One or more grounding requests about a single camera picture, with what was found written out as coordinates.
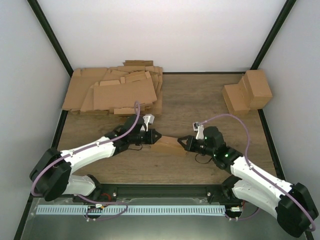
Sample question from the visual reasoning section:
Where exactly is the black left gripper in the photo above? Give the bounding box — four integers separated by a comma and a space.
129, 129, 162, 145

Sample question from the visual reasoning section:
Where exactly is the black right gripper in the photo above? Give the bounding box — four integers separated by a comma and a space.
178, 135, 216, 157

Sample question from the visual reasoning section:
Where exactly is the brown cardboard box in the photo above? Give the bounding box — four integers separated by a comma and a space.
150, 136, 187, 157

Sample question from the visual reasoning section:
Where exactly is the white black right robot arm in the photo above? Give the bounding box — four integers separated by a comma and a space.
177, 125, 319, 238

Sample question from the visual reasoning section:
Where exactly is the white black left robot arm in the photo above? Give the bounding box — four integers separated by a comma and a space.
29, 114, 162, 202

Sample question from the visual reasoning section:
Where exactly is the low folded cardboard box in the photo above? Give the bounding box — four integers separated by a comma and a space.
222, 84, 250, 116

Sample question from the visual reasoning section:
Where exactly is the tall folded cardboard box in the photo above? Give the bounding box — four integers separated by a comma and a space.
238, 70, 273, 110

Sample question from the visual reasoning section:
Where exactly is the stack of flat cardboard blanks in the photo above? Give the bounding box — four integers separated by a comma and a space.
62, 60, 163, 116

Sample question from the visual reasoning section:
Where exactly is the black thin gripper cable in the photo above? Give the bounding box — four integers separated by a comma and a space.
194, 152, 213, 165

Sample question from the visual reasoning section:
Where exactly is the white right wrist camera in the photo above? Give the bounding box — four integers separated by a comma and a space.
192, 122, 205, 140

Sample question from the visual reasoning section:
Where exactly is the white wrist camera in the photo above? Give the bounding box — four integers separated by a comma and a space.
192, 122, 205, 140
141, 114, 155, 132

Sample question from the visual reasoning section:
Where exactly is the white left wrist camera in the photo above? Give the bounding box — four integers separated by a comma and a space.
141, 114, 155, 132

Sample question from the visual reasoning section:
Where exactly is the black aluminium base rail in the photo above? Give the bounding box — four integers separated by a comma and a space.
86, 184, 244, 205

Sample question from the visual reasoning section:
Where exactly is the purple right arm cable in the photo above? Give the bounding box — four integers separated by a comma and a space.
194, 113, 316, 232

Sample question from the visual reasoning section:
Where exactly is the light blue slotted cable duct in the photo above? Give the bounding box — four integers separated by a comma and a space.
35, 205, 226, 217

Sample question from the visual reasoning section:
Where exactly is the black right frame post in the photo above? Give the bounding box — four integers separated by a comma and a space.
250, 0, 297, 70

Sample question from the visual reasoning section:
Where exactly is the black frame post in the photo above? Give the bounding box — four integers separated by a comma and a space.
27, 0, 74, 77
250, 0, 297, 70

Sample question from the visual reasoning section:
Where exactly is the black left frame post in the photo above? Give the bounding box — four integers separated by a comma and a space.
27, 0, 74, 77

